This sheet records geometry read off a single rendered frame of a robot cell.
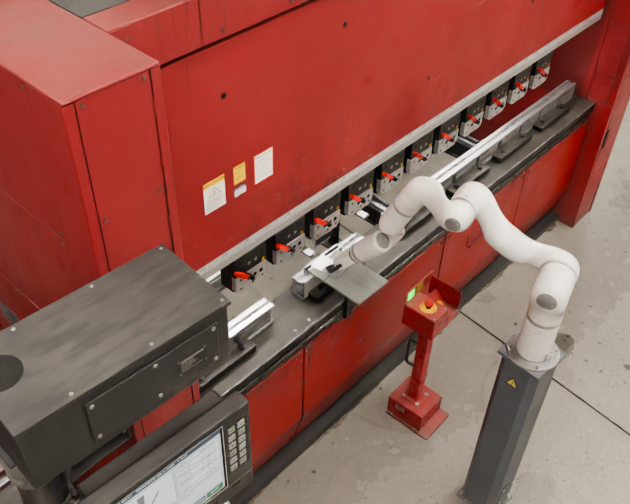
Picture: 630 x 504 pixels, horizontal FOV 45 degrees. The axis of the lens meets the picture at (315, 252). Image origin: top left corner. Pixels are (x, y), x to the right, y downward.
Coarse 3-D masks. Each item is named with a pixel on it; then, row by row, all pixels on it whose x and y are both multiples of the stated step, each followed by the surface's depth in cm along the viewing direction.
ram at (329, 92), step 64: (320, 0) 227; (384, 0) 252; (448, 0) 282; (512, 0) 320; (576, 0) 370; (192, 64) 201; (256, 64) 220; (320, 64) 242; (384, 64) 270; (448, 64) 305; (512, 64) 350; (192, 128) 213; (256, 128) 234; (320, 128) 259; (384, 128) 292; (192, 192) 226; (256, 192) 250; (192, 256) 240
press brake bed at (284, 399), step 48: (576, 144) 443; (528, 192) 420; (432, 240) 351; (480, 240) 399; (384, 288) 336; (480, 288) 440; (336, 336) 323; (384, 336) 363; (288, 384) 311; (336, 384) 347; (288, 432) 337
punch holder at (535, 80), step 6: (540, 60) 372; (546, 60) 378; (534, 66) 373; (540, 66) 376; (546, 66) 381; (534, 72) 374; (546, 72) 385; (534, 78) 376; (540, 78) 382; (528, 84) 381; (534, 84) 380
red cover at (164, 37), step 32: (160, 0) 187; (192, 0) 188; (224, 0) 196; (256, 0) 205; (288, 0) 214; (128, 32) 178; (160, 32) 186; (192, 32) 193; (224, 32) 202; (160, 64) 191
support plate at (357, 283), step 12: (336, 252) 314; (360, 264) 309; (324, 276) 303; (348, 276) 304; (360, 276) 304; (372, 276) 304; (336, 288) 299; (348, 288) 299; (360, 288) 299; (372, 288) 299; (360, 300) 294
